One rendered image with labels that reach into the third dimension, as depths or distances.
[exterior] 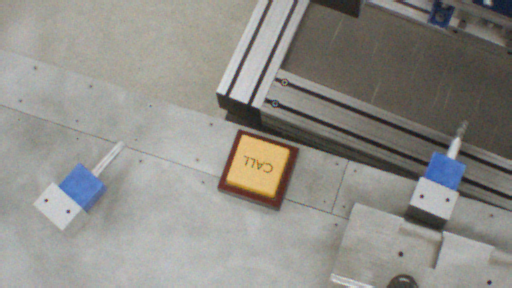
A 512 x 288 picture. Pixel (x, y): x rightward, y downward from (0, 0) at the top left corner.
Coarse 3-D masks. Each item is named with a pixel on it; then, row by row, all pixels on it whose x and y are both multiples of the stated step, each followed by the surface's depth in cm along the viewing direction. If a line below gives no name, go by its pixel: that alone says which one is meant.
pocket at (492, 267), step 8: (496, 256) 114; (504, 256) 114; (488, 264) 115; (496, 264) 115; (504, 264) 115; (488, 272) 115; (496, 272) 115; (504, 272) 115; (488, 280) 115; (496, 280) 115; (504, 280) 115
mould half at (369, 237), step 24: (360, 216) 115; (384, 216) 115; (360, 240) 114; (384, 240) 114; (456, 240) 114; (336, 264) 113; (360, 264) 113; (384, 264) 113; (408, 264) 113; (456, 264) 113; (480, 264) 113
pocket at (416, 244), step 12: (408, 228) 116; (420, 228) 116; (396, 240) 117; (408, 240) 117; (420, 240) 116; (432, 240) 116; (396, 252) 116; (408, 252) 116; (420, 252) 116; (432, 252) 116; (420, 264) 116; (432, 264) 116
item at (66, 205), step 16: (112, 160) 124; (80, 176) 123; (96, 176) 123; (48, 192) 121; (64, 192) 121; (80, 192) 122; (96, 192) 122; (48, 208) 120; (64, 208) 120; (80, 208) 120; (64, 224) 120; (80, 224) 124
